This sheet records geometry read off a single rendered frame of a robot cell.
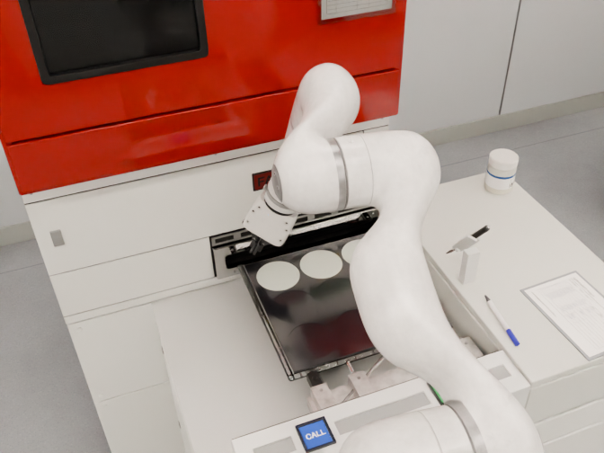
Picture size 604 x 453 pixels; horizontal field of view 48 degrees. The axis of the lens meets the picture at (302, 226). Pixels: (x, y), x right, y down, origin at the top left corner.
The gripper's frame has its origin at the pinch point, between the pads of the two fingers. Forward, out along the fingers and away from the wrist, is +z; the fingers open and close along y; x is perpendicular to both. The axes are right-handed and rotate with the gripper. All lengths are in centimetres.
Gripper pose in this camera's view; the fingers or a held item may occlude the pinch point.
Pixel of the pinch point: (257, 244)
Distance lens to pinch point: 154.4
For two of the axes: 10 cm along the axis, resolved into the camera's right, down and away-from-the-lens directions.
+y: 8.6, 5.1, 0.2
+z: -3.8, 6.2, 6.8
